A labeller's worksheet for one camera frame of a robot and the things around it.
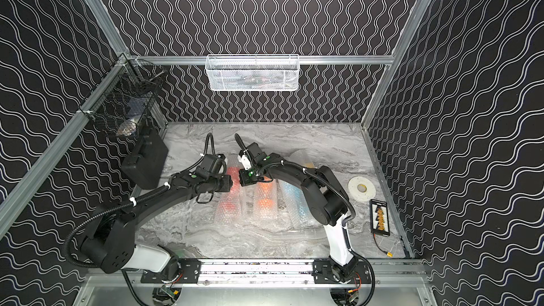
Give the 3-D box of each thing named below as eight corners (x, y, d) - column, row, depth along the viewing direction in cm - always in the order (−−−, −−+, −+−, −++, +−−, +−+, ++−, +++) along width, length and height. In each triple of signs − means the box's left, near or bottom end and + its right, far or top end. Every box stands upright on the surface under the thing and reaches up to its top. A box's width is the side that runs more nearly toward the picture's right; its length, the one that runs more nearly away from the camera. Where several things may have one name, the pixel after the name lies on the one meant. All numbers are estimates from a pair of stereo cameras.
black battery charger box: (370, 233, 85) (372, 231, 83) (369, 200, 94) (370, 198, 92) (388, 237, 84) (390, 235, 82) (385, 204, 93) (387, 201, 91)
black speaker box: (142, 192, 96) (118, 169, 81) (159, 152, 111) (142, 126, 96) (158, 192, 96) (136, 169, 81) (173, 152, 111) (157, 126, 96)
